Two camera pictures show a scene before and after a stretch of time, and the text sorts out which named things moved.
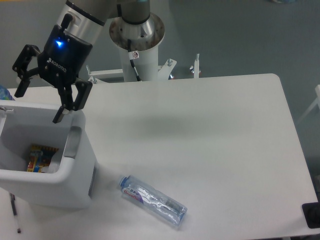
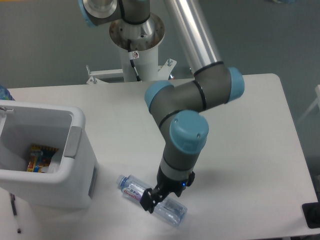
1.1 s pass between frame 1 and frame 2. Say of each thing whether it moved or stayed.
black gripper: moved
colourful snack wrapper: stayed
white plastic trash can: stayed
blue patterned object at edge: stayed
